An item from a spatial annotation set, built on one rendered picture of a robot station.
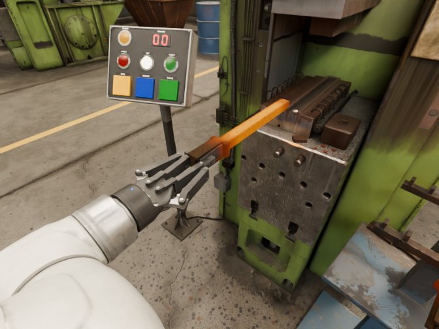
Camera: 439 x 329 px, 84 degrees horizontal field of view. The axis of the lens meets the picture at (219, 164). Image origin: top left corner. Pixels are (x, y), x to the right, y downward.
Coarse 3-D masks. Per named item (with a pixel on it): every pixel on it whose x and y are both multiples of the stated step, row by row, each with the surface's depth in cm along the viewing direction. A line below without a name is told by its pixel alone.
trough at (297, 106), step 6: (330, 78) 107; (324, 84) 104; (312, 90) 96; (318, 90) 99; (306, 96) 93; (312, 96) 94; (300, 102) 89; (306, 102) 89; (288, 108) 83; (294, 108) 86; (300, 108) 86
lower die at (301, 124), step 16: (304, 80) 109; (320, 80) 106; (336, 80) 104; (288, 96) 93; (320, 96) 92; (336, 96) 93; (288, 112) 83; (304, 112) 82; (288, 128) 86; (304, 128) 82
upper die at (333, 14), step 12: (276, 0) 68; (288, 0) 67; (300, 0) 65; (312, 0) 63; (324, 0) 61; (336, 0) 60; (348, 0) 60; (360, 0) 68; (372, 0) 78; (276, 12) 70; (288, 12) 68; (300, 12) 66; (312, 12) 64; (324, 12) 63; (336, 12) 61; (348, 12) 64
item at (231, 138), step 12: (276, 108) 67; (252, 120) 61; (264, 120) 63; (228, 132) 57; (240, 132) 57; (252, 132) 60; (204, 144) 50; (216, 144) 50; (228, 144) 52; (192, 156) 47
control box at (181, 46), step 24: (120, 48) 95; (144, 48) 93; (168, 48) 91; (192, 48) 92; (120, 72) 96; (144, 72) 94; (168, 72) 92; (192, 72) 95; (120, 96) 98; (192, 96) 100
